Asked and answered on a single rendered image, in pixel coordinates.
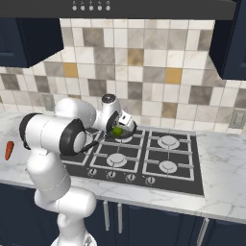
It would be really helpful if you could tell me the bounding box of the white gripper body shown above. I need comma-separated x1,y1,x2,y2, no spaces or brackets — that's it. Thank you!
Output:
118,111,135,129

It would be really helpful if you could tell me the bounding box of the black frying pan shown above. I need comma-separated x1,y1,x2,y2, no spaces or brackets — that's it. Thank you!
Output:
78,119,138,154

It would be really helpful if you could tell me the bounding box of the green lime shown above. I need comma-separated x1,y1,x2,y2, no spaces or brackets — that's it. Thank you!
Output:
111,126,125,137

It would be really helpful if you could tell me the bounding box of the orange carrot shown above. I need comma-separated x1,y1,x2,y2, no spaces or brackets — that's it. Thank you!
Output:
4,140,15,161

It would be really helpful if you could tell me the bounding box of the black gas hob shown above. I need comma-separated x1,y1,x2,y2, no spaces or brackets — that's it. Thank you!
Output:
59,125,206,197

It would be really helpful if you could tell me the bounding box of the dark blue base cupboard door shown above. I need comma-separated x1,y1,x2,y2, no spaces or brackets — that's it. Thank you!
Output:
112,201,206,246
0,182,115,246
201,217,246,246

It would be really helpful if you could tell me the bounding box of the dark grey range hood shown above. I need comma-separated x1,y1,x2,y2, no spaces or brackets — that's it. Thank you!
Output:
0,0,240,20

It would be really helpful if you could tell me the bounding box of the grey wall socket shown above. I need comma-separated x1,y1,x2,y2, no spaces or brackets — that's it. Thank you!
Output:
41,93,56,112
229,109,246,130

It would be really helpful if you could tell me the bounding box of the silver cupboard bar handle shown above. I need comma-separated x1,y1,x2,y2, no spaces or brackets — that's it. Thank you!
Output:
195,217,210,246
115,202,124,234
102,200,111,233

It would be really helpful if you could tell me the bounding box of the dark blue wall cupboard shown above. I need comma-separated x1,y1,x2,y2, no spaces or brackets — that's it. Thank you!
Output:
0,16,64,69
208,0,246,82

